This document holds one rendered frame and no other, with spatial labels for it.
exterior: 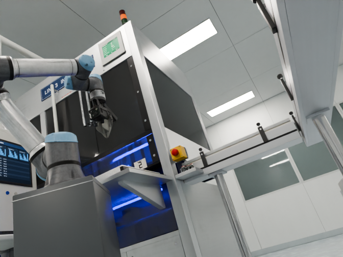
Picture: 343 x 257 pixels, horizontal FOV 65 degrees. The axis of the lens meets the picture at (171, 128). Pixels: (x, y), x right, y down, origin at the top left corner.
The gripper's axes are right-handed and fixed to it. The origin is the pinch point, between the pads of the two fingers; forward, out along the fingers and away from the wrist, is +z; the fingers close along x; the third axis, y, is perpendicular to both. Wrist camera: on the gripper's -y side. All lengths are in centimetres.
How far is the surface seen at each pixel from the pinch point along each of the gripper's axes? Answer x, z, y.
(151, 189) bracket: 2.5, 27.0, -25.4
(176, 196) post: 10.5, 32.9, -35.7
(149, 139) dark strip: 3.6, -4.7, -35.5
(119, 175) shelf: 5.2, 23.0, 4.3
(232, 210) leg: 33, 48, -51
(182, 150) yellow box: 21.6, 9.8, -36.9
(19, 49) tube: -95, -138, -25
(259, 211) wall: -34, 32, -496
